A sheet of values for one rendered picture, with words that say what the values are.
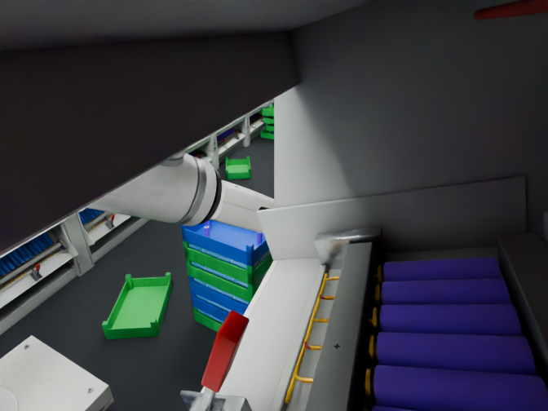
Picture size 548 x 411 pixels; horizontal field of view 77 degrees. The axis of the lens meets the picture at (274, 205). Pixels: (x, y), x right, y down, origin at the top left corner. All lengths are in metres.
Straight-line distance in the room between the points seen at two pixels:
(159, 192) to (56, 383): 0.76
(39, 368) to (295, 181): 0.94
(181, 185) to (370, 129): 0.21
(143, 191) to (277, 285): 0.17
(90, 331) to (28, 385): 0.58
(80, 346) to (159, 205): 1.26
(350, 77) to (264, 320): 0.17
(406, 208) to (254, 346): 0.14
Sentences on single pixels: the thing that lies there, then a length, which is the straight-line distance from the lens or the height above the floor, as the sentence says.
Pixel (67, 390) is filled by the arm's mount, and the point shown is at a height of 0.33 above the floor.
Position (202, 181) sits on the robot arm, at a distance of 0.39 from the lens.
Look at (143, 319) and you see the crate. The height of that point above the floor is 0.00.
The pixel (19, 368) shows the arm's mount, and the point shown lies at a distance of 1.15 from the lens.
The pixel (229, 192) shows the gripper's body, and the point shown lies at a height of 0.92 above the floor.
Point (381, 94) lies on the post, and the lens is 0.24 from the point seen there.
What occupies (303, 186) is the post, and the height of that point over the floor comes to 0.98.
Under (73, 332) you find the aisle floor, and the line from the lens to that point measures 1.67.
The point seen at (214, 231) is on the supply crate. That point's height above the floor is 0.40.
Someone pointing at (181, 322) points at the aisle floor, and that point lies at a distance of 1.55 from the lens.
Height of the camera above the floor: 1.09
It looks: 28 degrees down
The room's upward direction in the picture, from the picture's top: straight up
